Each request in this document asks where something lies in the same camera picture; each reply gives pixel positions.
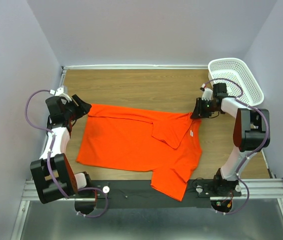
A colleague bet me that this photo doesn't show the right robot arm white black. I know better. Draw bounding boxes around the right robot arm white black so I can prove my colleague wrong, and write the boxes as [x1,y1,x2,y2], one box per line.
[190,82,270,196]

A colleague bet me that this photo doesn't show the orange t shirt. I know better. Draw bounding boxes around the orange t shirt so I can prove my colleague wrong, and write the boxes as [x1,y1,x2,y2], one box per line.
[76,104,202,201]

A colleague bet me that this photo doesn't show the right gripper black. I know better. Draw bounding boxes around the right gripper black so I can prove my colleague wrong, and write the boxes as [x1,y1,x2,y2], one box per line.
[189,97,219,119]

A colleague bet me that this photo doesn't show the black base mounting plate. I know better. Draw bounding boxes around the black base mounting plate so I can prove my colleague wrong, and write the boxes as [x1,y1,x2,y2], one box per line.
[74,178,242,218]

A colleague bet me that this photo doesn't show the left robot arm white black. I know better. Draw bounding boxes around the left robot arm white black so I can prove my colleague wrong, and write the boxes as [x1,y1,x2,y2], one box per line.
[25,90,93,204]

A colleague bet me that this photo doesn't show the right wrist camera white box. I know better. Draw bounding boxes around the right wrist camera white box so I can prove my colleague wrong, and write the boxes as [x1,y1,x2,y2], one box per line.
[200,84,213,101]

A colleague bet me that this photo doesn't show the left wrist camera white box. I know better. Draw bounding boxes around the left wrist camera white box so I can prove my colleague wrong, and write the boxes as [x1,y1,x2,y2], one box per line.
[48,85,72,102]

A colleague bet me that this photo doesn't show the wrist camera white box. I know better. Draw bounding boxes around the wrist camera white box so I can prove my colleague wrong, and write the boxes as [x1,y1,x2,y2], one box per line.
[48,85,72,102]
[200,84,213,101]

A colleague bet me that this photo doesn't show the aluminium frame rail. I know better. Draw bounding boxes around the aluminium frame rail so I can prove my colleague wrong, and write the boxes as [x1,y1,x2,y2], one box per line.
[21,178,283,201]

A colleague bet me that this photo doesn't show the white perforated plastic basket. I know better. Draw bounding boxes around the white perforated plastic basket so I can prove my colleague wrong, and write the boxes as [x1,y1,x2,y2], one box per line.
[207,57,264,106]

